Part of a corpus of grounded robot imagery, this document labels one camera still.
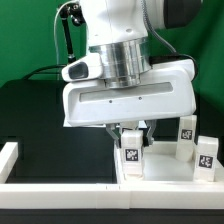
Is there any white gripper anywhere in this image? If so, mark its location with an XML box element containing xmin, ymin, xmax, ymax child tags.
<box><xmin>63</xmin><ymin>59</ymin><xmax>196</xmax><ymax>148</ymax></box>

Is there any grey hose at robot base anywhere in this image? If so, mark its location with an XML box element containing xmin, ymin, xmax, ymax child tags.
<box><xmin>53</xmin><ymin>0</ymin><xmax>76</xmax><ymax>66</ymax></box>

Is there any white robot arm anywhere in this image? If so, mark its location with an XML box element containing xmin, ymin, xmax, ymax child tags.
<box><xmin>62</xmin><ymin>0</ymin><xmax>203</xmax><ymax>145</ymax></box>

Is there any black cable on table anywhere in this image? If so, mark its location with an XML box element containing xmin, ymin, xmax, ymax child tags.
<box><xmin>21</xmin><ymin>63</ymin><xmax>68</xmax><ymax>81</ymax></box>

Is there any white U-shaped obstacle fence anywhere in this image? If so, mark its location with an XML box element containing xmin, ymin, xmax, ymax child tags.
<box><xmin>0</xmin><ymin>142</ymin><xmax>224</xmax><ymax>209</ymax></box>

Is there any white square table top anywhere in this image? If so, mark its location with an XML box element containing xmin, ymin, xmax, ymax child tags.
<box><xmin>114</xmin><ymin>141</ymin><xmax>224</xmax><ymax>184</ymax></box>

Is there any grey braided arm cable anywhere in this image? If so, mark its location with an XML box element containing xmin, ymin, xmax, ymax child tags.
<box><xmin>139</xmin><ymin>0</ymin><xmax>198</xmax><ymax>81</ymax></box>

